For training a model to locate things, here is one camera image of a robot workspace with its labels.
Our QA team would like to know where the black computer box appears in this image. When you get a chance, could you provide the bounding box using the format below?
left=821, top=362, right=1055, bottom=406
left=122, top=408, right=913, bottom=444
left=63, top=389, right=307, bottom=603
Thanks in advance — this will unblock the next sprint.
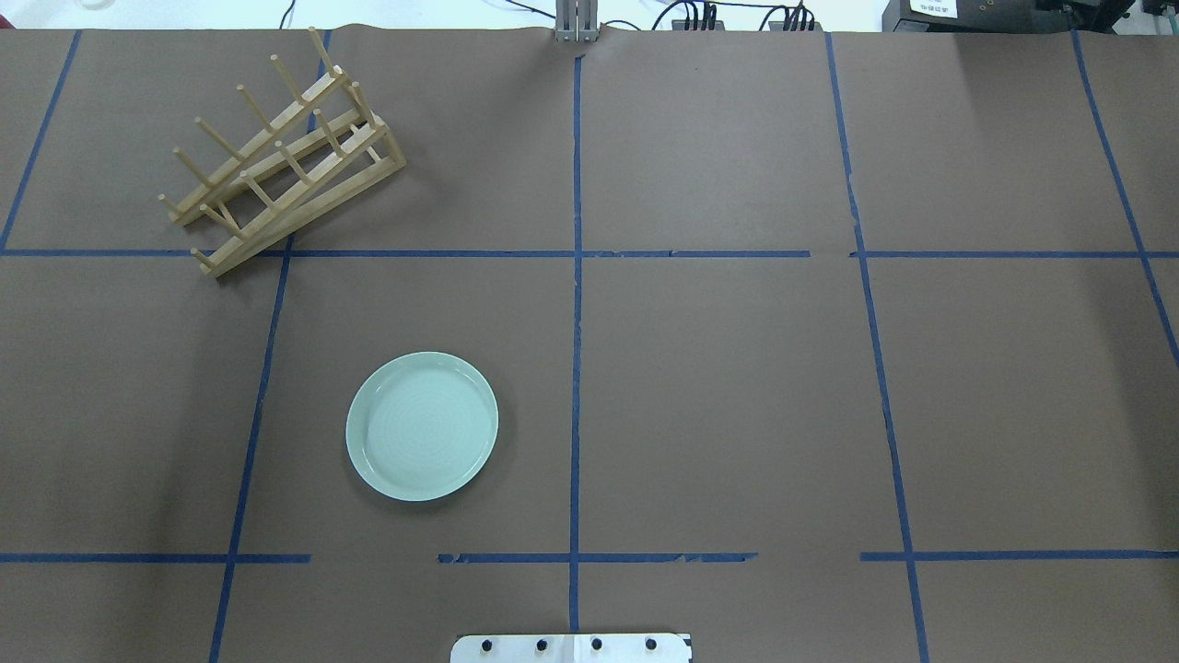
left=881, top=1, right=1134, bottom=34

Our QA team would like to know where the black red connector box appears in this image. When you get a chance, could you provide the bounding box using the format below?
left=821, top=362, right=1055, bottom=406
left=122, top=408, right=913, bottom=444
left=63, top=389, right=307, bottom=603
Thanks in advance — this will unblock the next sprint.
left=667, top=1, right=724, bottom=32
left=759, top=4, right=823, bottom=32

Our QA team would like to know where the grey aluminium post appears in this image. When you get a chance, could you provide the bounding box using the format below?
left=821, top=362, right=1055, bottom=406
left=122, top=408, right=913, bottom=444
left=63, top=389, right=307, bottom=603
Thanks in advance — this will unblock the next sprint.
left=554, top=0, right=601, bottom=42

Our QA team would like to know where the light green plate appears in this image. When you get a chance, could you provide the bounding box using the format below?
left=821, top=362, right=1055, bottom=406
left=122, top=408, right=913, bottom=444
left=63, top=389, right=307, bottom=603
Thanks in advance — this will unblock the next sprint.
left=344, top=352, right=498, bottom=501

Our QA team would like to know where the wooden dish rack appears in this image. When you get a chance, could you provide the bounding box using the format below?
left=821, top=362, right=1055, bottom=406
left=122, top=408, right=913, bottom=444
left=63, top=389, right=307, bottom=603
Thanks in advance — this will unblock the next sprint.
left=158, top=27, right=408, bottom=278

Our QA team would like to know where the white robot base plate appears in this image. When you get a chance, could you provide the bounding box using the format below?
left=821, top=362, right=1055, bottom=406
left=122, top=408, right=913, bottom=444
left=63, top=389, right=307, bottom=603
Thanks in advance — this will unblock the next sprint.
left=449, top=634, right=694, bottom=662

